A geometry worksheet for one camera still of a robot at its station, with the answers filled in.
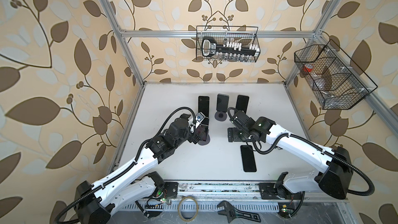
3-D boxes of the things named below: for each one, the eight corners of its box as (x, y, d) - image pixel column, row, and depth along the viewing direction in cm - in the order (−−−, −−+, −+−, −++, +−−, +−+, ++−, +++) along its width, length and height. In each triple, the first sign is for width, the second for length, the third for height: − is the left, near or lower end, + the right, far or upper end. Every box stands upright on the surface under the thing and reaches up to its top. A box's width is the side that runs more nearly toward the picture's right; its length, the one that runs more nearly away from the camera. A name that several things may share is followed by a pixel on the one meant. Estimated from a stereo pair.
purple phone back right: (233, 116, 103) (237, 102, 91) (235, 109, 107) (238, 94, 95) (243, 118, 102) (248, 104, 90) (244, 110, 106) (249, 96, 94)
